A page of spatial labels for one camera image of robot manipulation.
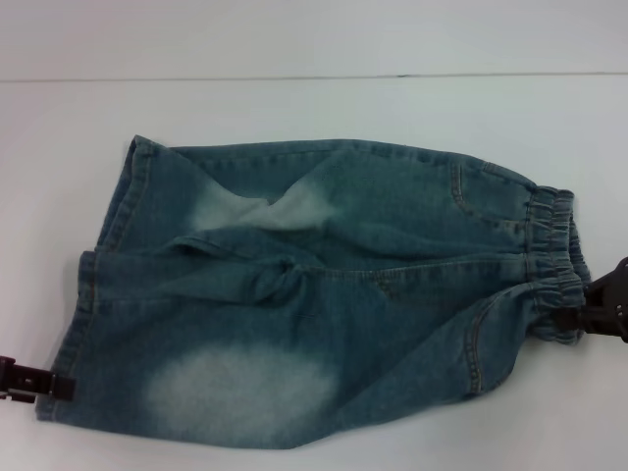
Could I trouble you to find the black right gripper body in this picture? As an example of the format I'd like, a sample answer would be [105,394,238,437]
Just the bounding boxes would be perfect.
[602,293,628,344]

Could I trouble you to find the blue denim shorts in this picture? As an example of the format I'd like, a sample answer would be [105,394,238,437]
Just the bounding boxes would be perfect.
[34,135,590,450]

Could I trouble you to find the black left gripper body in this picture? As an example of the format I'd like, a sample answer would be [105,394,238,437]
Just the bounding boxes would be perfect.
[0,354,22,402]

